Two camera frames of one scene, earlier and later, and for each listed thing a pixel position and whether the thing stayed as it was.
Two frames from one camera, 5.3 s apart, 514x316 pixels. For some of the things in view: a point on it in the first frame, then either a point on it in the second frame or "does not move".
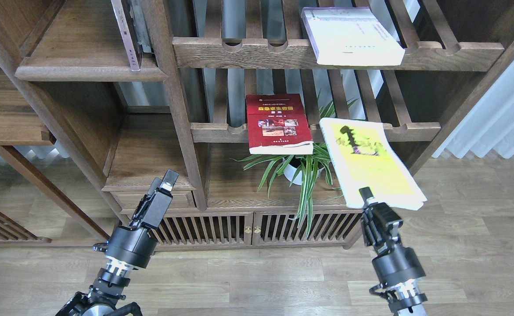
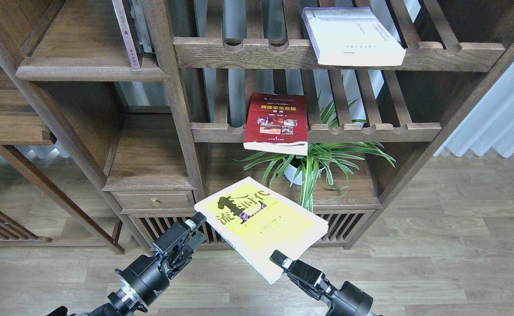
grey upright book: x=141 y=29 does not move
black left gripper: x=132 y=245 → x=148 y=278
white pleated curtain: x=505 y=120 does not move
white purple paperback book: x=350 y=36 does not move
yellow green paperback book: x=363 y=155 → x=257 y=220
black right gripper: x=394 y=264 → x=347 y=299
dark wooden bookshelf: x=96 y=98 does not move
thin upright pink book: x=126 y=34 does not move
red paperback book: x=278 y=124 does not move
